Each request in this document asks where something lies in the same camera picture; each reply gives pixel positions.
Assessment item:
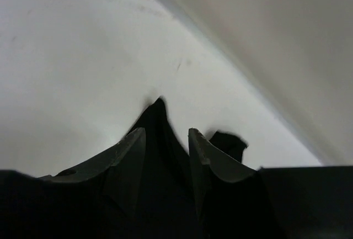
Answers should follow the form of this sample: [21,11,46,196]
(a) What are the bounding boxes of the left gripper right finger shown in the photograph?
[188,128,258,222]

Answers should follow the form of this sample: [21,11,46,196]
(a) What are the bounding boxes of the black tank top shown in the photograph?
[1,99,352,238]

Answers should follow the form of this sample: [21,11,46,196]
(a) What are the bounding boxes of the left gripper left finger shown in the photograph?
[37,128,146,222]

